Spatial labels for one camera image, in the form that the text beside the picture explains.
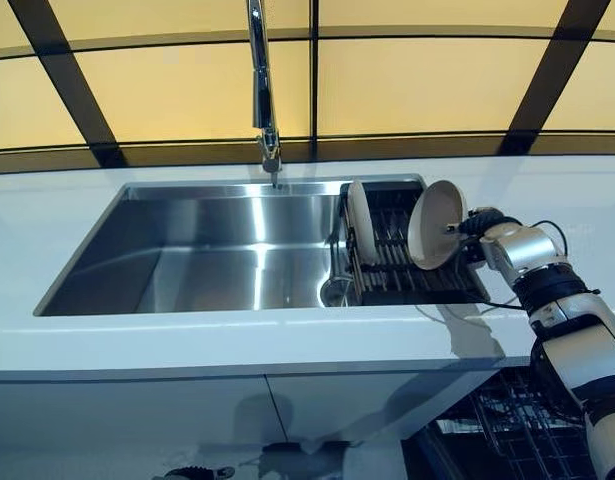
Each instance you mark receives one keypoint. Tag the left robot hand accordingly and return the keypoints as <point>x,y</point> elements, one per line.
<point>197,473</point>

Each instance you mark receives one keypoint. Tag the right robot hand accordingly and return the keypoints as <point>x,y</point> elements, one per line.
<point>484,220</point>

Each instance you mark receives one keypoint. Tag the cream ceramic plate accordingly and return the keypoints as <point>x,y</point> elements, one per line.
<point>434,225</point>
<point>361,220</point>

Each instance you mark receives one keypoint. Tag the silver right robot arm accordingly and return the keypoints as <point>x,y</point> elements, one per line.
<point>587,330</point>

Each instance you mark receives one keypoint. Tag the wide white cabinet door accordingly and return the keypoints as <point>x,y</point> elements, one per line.
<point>112,425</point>

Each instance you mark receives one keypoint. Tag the black dish rack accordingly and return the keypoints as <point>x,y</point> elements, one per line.
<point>402,280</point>

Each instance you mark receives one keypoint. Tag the dark framed amber window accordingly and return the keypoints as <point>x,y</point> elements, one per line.
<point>412,85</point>

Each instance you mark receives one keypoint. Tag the steel sink drain strainer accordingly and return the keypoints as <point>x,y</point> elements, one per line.
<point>334,292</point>

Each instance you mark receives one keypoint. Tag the narrow white cabinet door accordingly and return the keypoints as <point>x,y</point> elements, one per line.
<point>367,405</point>

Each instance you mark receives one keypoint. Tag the stainless steel sink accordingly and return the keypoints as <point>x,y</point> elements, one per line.
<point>212,250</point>

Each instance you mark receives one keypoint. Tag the chrome kitchen faucet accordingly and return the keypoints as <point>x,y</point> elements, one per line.
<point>263,90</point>

